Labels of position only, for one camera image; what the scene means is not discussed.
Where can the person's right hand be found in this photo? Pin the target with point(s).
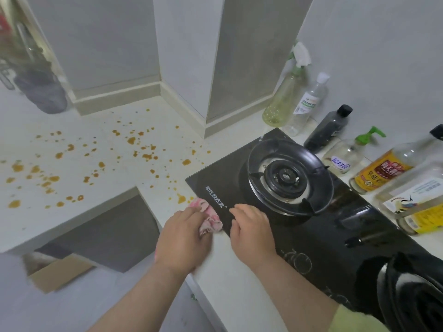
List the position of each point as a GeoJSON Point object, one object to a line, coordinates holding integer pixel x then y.
{"type": "Point", "coordinates": [254, 238]}

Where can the person's left hand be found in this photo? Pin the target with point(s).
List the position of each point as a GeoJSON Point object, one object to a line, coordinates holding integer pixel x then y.
{"type": "Point", "coordinates": [181, 245]}

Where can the person's left fingers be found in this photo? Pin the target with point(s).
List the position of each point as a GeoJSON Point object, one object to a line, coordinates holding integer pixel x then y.
{"type": "Point", "coordinates": [189, 214]}

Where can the person's right thumb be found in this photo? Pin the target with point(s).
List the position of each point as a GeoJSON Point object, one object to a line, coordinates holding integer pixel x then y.
{"type": "Point", "coordinates": [235, 235]}

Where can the pink cleaning cloth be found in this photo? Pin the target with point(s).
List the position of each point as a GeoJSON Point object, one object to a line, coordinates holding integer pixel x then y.
{"type": "Point", "coordinates": [211, 217]}

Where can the person's right forearm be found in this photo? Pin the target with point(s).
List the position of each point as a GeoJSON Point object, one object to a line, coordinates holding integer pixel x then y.
{"type": "Point", "coordinates": [294, 297]}

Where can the person's left forearm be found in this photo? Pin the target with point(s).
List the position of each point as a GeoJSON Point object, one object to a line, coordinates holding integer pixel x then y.
{"type": "Point", "coordinates": [145, 300]}

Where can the black glass gas stove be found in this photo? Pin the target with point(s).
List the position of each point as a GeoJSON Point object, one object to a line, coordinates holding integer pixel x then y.
{"type": "Point", "coordinates": [332, 235]}

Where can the black stove knob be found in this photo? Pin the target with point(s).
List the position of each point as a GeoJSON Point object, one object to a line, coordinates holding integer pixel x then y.
{"type": "Point", "coordinates": [367, 239]}

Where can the clear pump bottle green top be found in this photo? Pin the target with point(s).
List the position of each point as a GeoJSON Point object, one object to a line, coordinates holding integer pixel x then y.
{"type": "Point", "coordinates": [346, 153]}

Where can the black bottle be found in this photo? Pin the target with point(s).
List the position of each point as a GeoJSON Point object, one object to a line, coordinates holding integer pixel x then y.
{"type": "Point", "coordinates": [325, 129]}

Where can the green spray bottle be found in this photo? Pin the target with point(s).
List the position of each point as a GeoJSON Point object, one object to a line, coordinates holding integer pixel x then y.
{"type": "Point", "coordinates": [282, 100]}

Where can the cardboard box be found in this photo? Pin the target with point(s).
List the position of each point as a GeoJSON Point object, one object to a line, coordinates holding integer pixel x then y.
{"type": "Point", "coordinates": [58, 273]}

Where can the yellow-green sleeve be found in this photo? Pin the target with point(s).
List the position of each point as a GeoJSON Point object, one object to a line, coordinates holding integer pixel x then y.
{"type": "Point", "coordinates": [356, 321]}

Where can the clear bottle white cap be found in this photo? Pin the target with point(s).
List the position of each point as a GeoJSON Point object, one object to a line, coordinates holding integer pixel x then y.
{"type": "Point", "coordinates": [306, 103]}

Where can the glass bottle orange label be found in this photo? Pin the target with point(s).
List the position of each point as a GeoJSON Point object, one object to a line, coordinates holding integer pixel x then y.
{"type": "Point", "coordinates": [384, 169]}

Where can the clear bottle white label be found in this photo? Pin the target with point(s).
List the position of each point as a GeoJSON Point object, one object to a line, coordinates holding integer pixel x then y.
{"type": "Point", "coordinates": [412, 193]}

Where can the bottle yellow label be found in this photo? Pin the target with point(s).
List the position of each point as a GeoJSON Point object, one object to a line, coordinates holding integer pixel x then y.
{"type": "Point", "coordinates": [424, 219]}

